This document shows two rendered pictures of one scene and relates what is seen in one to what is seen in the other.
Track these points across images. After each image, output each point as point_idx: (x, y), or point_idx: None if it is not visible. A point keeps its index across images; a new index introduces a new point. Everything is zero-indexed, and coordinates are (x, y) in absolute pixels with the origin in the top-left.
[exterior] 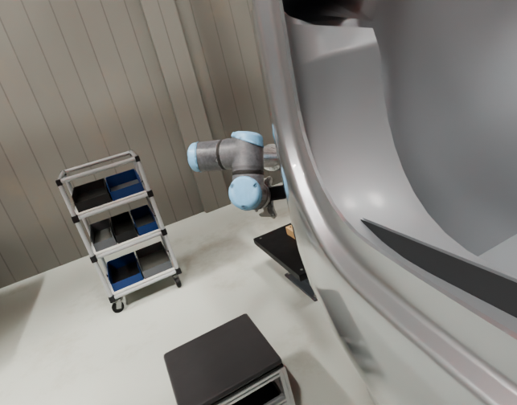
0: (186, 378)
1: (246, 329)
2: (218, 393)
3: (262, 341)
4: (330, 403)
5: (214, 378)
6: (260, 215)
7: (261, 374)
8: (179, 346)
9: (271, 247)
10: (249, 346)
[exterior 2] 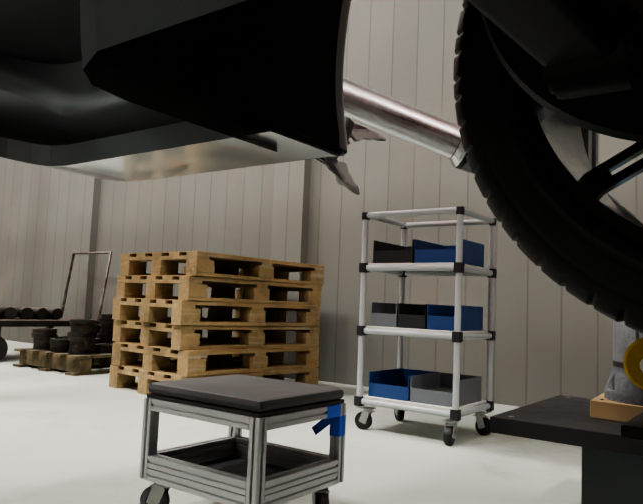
0: (202, 380)
1: (307, 389)
2: (185, 388)
3: (288, 394)
4: None
5: (208, 385)
6: (337, 182)
7: (230, 402)
8: (253, 376)
9: (548, 402)
10: (273, 391)
